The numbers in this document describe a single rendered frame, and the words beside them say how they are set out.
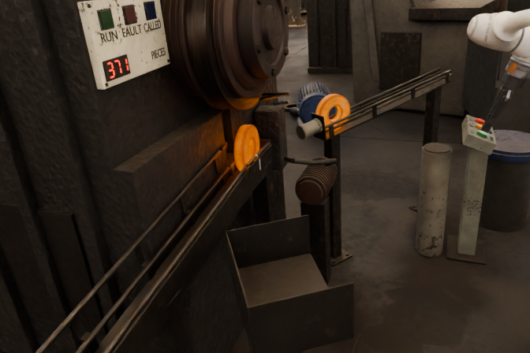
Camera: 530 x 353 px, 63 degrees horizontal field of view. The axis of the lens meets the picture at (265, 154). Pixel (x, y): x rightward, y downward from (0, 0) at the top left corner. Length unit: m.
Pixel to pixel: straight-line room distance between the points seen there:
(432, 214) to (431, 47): 2.06
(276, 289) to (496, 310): 1.13
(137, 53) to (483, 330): 1.51
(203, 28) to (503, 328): 1.48
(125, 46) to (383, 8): 3.10
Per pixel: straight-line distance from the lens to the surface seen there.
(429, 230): 2.10
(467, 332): 1.86
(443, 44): 3.84
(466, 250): 2.21
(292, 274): 1.07
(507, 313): 1.98
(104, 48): 1.02
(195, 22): 1.13
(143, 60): 1.12
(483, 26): 1.71
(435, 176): 1.97
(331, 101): 1.78
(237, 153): 1.36
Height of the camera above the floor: 1.27
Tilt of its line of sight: 23 degrees down
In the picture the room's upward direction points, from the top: 5 degrees counter-clockwise
